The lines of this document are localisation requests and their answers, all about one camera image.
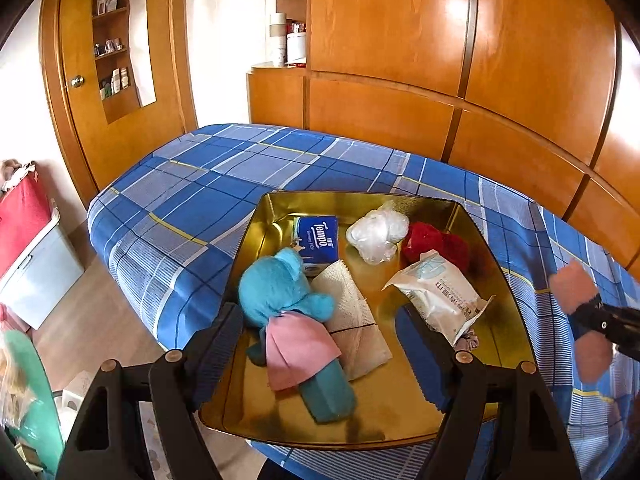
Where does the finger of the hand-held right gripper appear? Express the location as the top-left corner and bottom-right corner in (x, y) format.
(600, 302), (640, 358)

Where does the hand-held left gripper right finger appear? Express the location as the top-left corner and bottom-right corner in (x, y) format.
(394, 304), (583, 480)

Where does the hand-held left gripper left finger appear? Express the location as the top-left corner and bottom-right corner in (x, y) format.
(55, 302), (246, 480)

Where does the gold metal tray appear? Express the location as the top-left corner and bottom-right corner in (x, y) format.
(197, 190), (537, 452)

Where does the white wet wipes packet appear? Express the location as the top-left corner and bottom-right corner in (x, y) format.
(382, 249), (496, 347)

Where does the pink sock with dark band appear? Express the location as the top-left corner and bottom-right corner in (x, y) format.
(549, 261), (615, 386)

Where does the pink cloth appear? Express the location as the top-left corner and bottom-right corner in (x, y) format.
(264, 309), (343, 392)

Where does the teal plush bear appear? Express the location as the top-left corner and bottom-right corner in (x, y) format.
(237, 247), (358, 423)

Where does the white waffle knit sock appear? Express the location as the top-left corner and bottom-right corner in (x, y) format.
(311, 259), (393, 382)

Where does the clear plastic bag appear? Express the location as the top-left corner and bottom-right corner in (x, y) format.
(346, 201), (411, 266)

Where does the blue tissue pack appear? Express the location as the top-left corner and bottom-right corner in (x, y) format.
(291, 215), (339, 266)

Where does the red fluffy pouch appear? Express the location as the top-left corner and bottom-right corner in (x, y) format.
(401, 221), (471, 273)

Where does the bed with blue plaid sheet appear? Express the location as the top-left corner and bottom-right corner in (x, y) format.
(87, 122), (640, 480)

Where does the white storage box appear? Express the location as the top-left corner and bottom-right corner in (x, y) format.
(0, 207), (85, 330)

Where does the green plastic object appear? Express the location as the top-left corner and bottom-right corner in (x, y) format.
(0, 330), (66, 476)

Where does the red box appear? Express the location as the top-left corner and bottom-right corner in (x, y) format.
(0, 160), (53, 278)

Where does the wooden wardrobe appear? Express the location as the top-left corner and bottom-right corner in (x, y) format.
(247, 0), (640, 281)

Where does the wooden door with shelves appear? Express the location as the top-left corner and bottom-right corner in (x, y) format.
(40, 0), (198, 196)

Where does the white bottle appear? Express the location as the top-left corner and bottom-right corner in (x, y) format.
(287, 32), (307, 65)

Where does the white paper roll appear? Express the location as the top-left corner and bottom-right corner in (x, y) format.
(270, 12), (287, 66)

